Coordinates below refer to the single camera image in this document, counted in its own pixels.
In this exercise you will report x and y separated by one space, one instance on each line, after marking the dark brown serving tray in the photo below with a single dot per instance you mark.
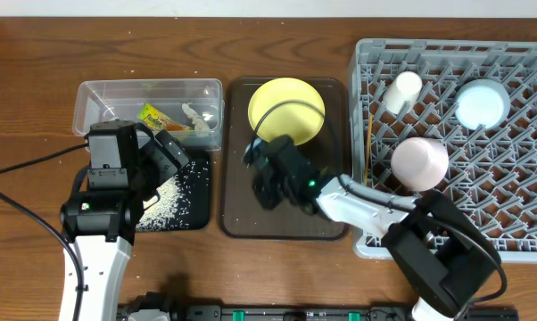
241 216

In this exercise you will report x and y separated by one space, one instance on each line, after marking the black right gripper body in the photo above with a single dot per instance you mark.
266 186

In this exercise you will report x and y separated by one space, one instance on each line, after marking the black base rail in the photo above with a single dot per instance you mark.
159 306

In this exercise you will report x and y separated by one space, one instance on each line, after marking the white cup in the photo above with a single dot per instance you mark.
403 92

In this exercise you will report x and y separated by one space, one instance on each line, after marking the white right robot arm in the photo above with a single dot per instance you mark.
442 254

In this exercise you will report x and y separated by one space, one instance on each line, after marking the light blue bowl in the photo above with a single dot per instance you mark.
482 103

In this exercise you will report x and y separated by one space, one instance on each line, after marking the grey dishwasher rack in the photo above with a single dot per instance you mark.
492 176

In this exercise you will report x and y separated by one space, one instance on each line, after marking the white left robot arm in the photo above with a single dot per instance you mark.
108 198

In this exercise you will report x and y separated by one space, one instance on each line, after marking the yellow plate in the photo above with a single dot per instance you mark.
300 113

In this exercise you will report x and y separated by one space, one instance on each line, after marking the yellow green snack wrapper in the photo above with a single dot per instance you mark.
157 120

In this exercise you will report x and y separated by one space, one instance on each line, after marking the wooden chopstick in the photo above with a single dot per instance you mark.
368 147

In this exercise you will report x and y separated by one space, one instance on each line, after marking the spilled rice pile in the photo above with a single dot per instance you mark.
166 209

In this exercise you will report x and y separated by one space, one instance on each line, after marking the clear plastic bin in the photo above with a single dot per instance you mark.
105 100

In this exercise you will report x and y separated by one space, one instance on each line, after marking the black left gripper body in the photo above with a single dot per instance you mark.
155 168

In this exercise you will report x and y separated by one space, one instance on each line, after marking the black tray bin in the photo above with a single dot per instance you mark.
199 209

